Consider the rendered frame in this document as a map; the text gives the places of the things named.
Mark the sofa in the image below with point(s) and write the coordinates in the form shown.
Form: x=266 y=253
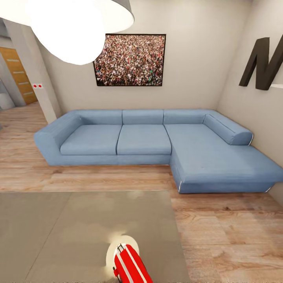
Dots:
x=206 y=151

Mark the coffee table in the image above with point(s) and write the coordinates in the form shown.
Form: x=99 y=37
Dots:
x=72 y=236

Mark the picture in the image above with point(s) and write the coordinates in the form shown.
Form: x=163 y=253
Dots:
x=131 y=60

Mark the room light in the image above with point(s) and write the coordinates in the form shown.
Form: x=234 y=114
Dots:
x=117 y=14

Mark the radio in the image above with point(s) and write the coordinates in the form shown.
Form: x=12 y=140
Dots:
x=129 y=266

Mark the door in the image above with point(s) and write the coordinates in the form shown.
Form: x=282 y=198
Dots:
x=19 y=75

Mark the decorative sign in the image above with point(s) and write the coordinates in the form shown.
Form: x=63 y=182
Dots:
x=265 y=71

